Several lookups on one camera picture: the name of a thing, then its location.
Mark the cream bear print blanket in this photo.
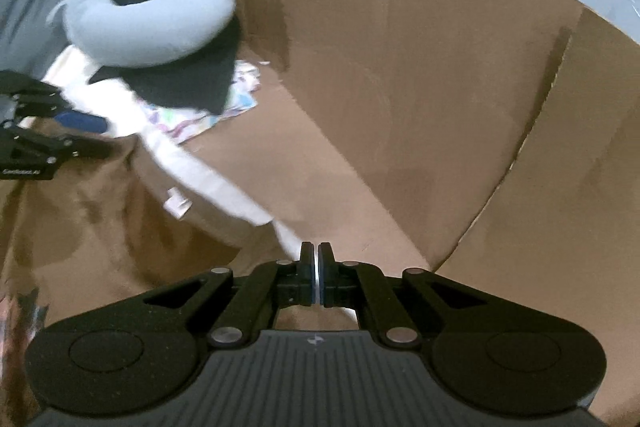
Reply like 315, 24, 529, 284
41, 43, 362, 327

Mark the blue-grey neck pillow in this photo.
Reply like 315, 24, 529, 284
46, 0, 236, 68

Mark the pastel patterned cloth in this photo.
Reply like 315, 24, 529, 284
144, 58, 263, 145

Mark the black cloth under neck pillow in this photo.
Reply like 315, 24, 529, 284
88, 0, 241, 115

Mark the large cardboard box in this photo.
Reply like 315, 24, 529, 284
202, 0, 639, 426

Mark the brown t-shirt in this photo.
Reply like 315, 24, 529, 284
0, 116, 312, 427

